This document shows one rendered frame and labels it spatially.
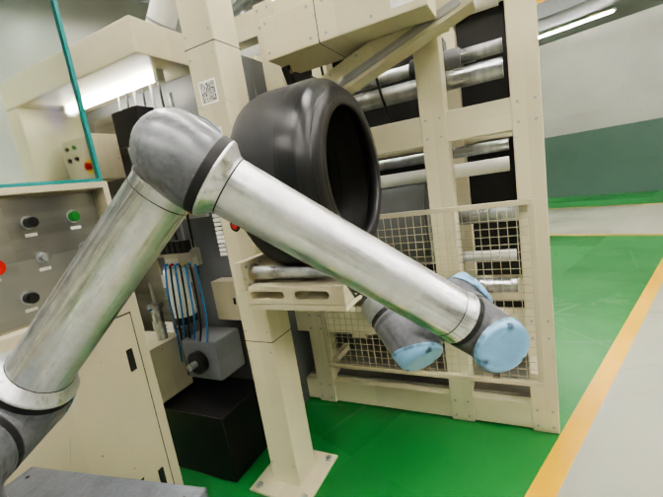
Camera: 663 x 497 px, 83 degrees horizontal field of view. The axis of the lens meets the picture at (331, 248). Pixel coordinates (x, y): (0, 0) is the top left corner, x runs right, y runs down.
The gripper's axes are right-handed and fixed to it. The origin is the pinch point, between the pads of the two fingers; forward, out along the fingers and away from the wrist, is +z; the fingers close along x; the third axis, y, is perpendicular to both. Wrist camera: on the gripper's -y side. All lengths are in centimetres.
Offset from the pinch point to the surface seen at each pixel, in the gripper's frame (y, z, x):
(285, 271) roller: 20.7, 15.2, -15.2
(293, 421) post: 77, -5, -42
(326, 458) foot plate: 105, -16, -41
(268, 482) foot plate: 96, -14, -65
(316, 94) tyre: -18.2, 31.6, 16.1
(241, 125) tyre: -16.7, 37.7, -5.3
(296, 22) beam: -18, 80, 32
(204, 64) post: -21, 74, -4
